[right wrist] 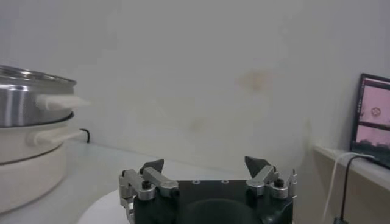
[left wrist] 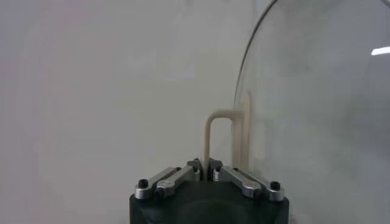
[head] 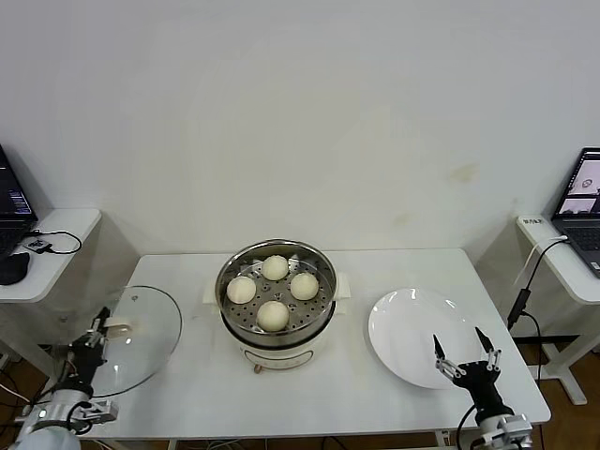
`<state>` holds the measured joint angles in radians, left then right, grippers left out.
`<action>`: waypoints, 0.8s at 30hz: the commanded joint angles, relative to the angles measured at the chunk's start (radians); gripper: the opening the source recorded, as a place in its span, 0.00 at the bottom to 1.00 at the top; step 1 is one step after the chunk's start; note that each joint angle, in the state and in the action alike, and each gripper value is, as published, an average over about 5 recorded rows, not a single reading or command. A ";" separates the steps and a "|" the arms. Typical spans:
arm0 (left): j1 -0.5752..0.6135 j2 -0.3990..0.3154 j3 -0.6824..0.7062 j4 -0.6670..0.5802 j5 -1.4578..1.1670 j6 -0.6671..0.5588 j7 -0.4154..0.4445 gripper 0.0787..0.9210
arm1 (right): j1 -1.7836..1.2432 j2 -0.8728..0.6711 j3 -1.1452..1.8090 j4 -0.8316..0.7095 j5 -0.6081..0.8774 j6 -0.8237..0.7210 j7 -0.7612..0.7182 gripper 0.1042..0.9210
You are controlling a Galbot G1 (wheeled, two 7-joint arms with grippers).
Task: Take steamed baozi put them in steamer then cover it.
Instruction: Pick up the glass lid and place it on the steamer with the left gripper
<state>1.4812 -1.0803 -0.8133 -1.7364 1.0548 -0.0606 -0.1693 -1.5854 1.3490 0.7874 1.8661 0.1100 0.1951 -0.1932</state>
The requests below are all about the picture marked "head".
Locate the grey laptop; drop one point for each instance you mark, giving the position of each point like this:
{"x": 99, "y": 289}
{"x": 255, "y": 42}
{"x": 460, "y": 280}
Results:
{"x": 579, "y": 234}

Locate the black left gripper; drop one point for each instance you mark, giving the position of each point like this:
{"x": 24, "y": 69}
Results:
{"x": 86, "y": 361}

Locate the white round plate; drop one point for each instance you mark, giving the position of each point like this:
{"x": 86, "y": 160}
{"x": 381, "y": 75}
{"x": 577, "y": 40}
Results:
{"x": 403, "y": 328}

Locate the black computer mouse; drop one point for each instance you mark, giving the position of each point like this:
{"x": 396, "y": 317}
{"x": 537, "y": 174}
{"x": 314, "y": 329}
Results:
{"x": 13, "y": 269}

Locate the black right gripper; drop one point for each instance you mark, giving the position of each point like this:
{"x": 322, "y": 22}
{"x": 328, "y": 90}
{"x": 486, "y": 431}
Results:
{"x": 480, "y": 382}

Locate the white steamed baozi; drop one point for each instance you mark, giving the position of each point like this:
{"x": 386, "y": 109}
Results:
{"x": 241, "y": 289}
{"x": 274, "y": 267}
{"x": 273, "y": 315}
{"x": 304, "y": 286}

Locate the white label sticker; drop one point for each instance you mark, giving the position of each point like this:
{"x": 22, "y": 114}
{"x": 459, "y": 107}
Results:
{"x": 533, "y": 221}

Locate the small black usb hub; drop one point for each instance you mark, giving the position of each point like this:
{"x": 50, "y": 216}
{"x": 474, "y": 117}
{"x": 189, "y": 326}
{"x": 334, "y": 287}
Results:
{"x": 38, "y": 244}

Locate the white side desk with mouse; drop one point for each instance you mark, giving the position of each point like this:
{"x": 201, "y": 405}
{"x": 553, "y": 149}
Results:
{"x": 61, "y": 244}

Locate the black laptop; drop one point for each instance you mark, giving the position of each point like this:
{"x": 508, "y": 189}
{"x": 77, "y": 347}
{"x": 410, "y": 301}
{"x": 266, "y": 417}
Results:
{"x": 9, "y": 201}

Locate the stainless steel steamer pot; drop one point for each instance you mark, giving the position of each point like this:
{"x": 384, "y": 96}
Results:
{"x": 281, "y": 300}

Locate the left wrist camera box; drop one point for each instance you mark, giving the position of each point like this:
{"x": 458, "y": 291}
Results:
{"x": 100, "y": 410}

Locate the white electric cooker base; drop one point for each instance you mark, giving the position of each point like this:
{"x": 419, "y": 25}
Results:
{"x": 276, "y": 358}

